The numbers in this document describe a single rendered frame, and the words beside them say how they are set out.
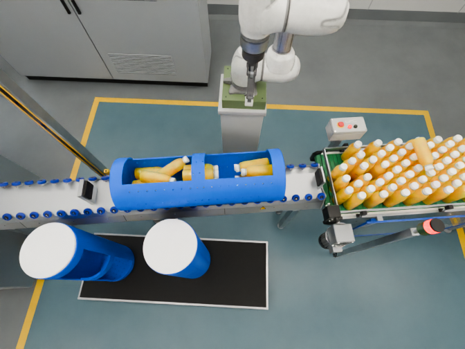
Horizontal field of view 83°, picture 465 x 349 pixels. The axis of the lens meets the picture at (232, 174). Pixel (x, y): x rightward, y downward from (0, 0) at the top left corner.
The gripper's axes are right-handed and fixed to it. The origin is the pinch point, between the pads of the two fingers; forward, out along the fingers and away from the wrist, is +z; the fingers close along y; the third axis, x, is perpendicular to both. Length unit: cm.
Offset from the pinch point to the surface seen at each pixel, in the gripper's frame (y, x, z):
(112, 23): 136, 122, 84
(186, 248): -55, 26, 57
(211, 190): -28, 15, 42
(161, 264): -64, 38, 57
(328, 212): -30, -49, 61
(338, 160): 8, -62, 71
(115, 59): 135, 135, 125
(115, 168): -21, 63, 39
